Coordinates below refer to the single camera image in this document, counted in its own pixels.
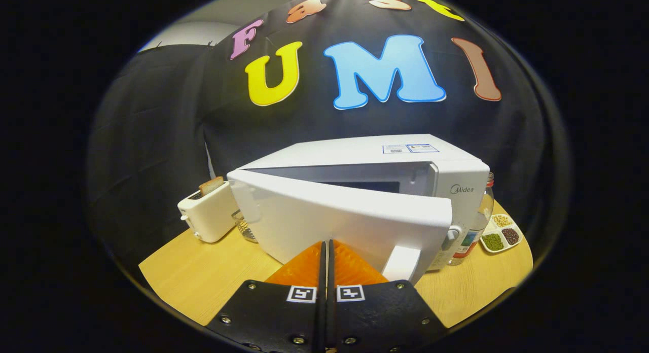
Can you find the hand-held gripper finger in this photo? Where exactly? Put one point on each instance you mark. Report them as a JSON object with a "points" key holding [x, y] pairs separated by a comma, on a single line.
{"points": [[320, 317], [330, 317]]}

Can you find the white microwave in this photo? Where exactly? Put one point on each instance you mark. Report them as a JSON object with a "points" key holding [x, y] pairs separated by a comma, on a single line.
{"points": [[329, 216]]}

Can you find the white toaster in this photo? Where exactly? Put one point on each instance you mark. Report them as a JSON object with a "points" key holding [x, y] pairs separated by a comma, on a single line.
{"points": [[210, 218]]}

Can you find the brown toast slice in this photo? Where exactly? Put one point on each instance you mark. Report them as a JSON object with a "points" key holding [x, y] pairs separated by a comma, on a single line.
{"points": [[210, 185]]}

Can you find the white divided dish of beans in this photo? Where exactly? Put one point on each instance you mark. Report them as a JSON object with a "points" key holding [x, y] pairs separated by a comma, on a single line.
{"points": [[502, 234]]}

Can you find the black backdrop cloth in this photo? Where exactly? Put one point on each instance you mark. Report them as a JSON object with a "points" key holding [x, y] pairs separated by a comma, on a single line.
{"points": [[152, 140]]}

